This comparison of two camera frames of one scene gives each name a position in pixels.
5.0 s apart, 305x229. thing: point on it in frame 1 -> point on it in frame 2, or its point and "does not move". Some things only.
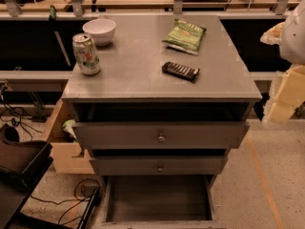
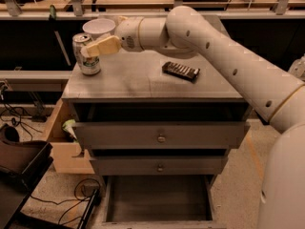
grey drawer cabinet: (159, 101) does not move
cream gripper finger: (274, 35) -> (123, 17)
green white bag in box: (67, 127) does not move
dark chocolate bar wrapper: (180, 71) does not move
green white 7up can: (86, 53) does not move
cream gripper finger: (284, 106) -> (106, 46)
